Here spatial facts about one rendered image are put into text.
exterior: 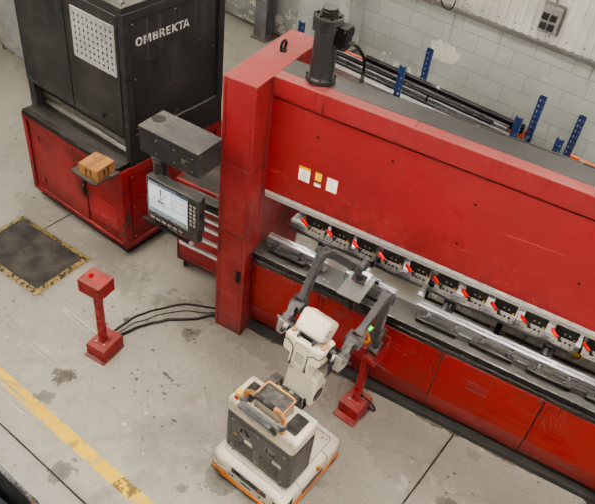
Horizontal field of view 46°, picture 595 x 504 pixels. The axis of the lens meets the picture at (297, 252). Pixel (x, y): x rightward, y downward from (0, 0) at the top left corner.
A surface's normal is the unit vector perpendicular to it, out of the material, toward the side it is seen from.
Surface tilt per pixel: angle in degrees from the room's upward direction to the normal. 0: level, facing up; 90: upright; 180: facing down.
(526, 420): 90
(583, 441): 90
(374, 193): 90
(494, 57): 90
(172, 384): 0
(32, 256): 0
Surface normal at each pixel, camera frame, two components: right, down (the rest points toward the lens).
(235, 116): -0.49, 0.55
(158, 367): 0.10, -0.73
